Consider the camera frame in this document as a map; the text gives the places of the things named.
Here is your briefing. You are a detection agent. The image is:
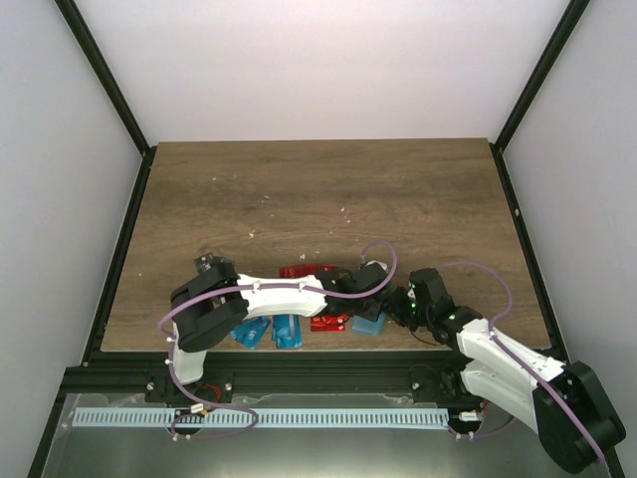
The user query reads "blue card holder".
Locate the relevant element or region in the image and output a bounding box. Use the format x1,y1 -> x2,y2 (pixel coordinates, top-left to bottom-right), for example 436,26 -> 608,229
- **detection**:
351,312 -> 386,337

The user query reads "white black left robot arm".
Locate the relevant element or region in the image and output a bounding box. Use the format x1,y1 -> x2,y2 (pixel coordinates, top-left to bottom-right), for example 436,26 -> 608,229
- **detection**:
167,261 -> 396,402

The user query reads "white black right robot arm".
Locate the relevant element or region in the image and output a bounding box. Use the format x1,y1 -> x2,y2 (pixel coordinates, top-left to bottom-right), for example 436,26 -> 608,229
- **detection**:
385,268 -> 626,474

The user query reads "red credit card pile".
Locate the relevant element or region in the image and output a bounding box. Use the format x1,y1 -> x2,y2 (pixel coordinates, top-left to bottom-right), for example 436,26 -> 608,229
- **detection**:
279,263 -> 336,279

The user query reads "blue credit card pile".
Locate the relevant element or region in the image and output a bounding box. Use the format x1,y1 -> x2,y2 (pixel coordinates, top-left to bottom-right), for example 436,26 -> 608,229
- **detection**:
272,315 -> 303,350

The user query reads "black credit card pile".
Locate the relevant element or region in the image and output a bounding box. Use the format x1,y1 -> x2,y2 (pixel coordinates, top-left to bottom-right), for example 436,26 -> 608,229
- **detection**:
194,253 -> 235,275

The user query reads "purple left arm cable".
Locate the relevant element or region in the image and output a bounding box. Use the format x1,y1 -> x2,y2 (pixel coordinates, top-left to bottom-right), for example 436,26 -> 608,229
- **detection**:
156,240 -> 398,442

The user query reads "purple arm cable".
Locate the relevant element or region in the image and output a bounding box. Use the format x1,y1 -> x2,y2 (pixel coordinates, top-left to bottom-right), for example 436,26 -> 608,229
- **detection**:
437,261 -> 607,467
156,240 -> 398,442

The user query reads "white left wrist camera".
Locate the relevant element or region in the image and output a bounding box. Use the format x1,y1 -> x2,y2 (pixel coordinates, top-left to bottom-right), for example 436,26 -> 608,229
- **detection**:
366,260 -> 389,274

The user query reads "black front frame rail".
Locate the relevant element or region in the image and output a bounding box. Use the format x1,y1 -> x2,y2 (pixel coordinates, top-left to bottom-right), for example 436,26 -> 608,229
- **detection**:
61,350 -> 478,404

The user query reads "light blue slotted cable duct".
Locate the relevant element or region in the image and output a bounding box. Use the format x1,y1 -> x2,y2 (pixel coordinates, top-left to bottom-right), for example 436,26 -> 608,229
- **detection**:
72,407 -> 449,430

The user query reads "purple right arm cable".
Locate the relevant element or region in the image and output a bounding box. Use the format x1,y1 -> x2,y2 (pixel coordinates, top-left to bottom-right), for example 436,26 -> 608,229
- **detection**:
437,261 -> 607,467

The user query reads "grey metal base plate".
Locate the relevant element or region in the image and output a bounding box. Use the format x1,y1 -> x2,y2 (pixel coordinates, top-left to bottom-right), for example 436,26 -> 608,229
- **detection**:
42,395 -> 561,477

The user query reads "black right frame post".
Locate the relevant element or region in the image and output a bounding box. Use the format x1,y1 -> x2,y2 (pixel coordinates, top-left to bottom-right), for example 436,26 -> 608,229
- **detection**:
492,0 -> 592,150

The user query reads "black frame post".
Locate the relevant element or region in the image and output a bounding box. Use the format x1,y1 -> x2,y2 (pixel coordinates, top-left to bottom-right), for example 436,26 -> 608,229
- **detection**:
492,0 -> 592,150
53,0 -> 151,156

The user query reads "black left frame post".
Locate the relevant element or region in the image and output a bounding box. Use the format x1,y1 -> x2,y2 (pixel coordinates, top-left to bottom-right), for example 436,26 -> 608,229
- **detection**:
53,0 -> 151,156

